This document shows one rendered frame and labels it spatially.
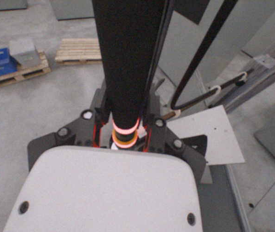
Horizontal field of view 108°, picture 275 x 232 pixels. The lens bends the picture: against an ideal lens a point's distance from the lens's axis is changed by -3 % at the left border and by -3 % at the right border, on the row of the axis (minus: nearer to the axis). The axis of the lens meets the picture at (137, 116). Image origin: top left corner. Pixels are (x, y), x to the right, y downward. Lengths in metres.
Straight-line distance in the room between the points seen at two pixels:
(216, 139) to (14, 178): 2.26
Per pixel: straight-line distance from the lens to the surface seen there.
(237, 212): 1.04
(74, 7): 5.72
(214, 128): 0.61
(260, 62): 0.64
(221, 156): 0.57
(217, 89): 0.38
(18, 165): 2.27
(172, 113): 0.26
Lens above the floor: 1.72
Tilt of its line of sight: 59 degrees down
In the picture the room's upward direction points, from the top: 12 degrees clockwise
